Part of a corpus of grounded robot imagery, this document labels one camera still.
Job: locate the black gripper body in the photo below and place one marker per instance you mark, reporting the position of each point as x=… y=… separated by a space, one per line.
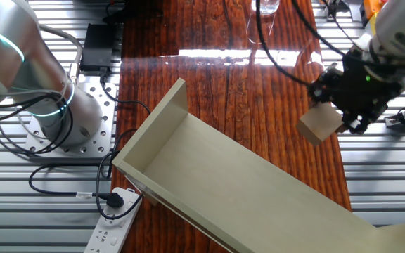
x=364 y=91

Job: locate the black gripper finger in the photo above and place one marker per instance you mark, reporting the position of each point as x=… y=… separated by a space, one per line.
x=360 y=123
x=325 y=89

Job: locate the light wooden block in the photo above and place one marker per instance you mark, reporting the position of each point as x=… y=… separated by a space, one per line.
x=320 y=123

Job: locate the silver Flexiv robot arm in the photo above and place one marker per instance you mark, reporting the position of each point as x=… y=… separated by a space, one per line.
x=9 y=70

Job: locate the beige wooden shelf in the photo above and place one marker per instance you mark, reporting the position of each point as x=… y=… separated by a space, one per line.
x=241 y=182

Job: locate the orange pole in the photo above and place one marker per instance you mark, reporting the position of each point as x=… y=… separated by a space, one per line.
x=373 y=7

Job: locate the brown wood grain board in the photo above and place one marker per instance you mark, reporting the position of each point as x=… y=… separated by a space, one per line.
x=223 y=88

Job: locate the clear glass beaker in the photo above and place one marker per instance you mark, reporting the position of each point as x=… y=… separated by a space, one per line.
x=265 y=5

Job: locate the black power adapter brick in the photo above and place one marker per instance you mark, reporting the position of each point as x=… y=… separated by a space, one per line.
x=97 y=45

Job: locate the white power strip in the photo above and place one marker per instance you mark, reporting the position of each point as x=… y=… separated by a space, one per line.
x=107 y=235

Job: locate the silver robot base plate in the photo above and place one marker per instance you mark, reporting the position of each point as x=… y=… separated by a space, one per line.
x=100 y=105

